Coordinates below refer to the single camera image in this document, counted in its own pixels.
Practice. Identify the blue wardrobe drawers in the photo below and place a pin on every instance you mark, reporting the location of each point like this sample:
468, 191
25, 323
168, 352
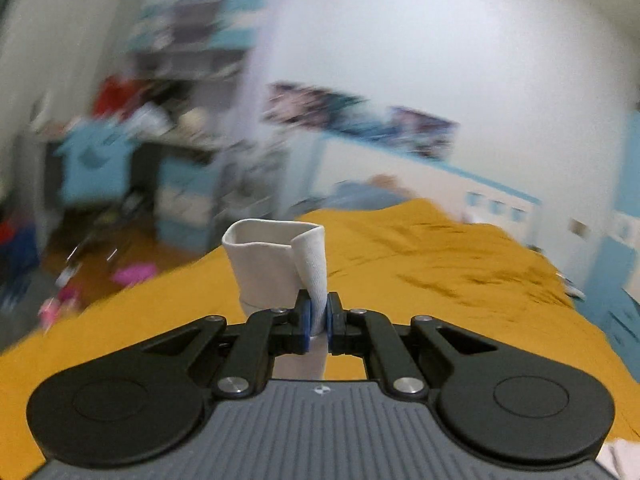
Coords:
612, 288

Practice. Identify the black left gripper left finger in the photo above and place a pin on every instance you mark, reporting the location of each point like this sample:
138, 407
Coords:
252, 347

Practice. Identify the mustard yellow bed blanket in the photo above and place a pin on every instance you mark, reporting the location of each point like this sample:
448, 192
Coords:
403, 261

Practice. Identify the anime poster strip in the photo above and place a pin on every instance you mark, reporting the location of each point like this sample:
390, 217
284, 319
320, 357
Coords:
400, 128

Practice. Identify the red bag on desk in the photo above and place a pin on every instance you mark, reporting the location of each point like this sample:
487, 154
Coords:
117, 97

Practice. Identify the pink toy on floor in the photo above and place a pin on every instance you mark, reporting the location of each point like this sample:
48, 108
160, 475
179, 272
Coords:
134, 274

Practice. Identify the cluttered blue white shelf unit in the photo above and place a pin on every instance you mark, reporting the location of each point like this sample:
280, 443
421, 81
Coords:
191, 59

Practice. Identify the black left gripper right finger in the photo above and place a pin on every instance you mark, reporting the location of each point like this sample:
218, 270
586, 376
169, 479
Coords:
371, 337

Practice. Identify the white small garment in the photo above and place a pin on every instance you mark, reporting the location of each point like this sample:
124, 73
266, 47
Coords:
272, 261

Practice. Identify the white blue bed headboard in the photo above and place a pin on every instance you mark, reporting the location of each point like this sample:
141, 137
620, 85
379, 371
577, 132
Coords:
455, 191

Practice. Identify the blue pillow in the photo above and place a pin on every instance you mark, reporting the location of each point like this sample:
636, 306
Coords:
378, 192

